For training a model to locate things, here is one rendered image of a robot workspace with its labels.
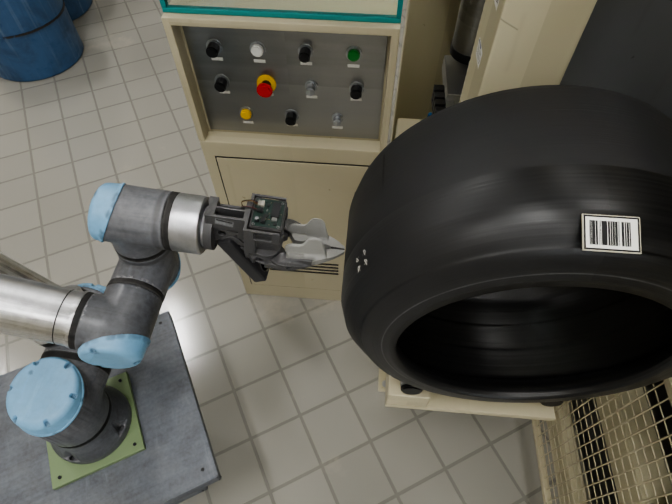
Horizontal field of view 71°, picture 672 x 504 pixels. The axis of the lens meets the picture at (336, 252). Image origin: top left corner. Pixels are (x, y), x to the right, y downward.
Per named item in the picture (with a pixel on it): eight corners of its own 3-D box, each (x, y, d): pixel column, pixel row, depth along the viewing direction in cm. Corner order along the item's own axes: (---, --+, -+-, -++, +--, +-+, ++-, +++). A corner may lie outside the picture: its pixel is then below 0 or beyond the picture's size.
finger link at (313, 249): (347, 249, 69) (284, 240, 68) (341, 271, 74) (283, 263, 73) (348, 232, 71) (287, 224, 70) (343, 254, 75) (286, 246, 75)
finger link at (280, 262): (310, 269, 71) (252, 261, 71) (310, 274, 73) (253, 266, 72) (314, 244, 74) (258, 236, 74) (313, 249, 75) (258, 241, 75)
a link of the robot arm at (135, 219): (115, 207, 79) (97, 166, 70) (191, 218, 79) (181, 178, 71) (94, 254, 73) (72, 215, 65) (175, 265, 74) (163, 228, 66)
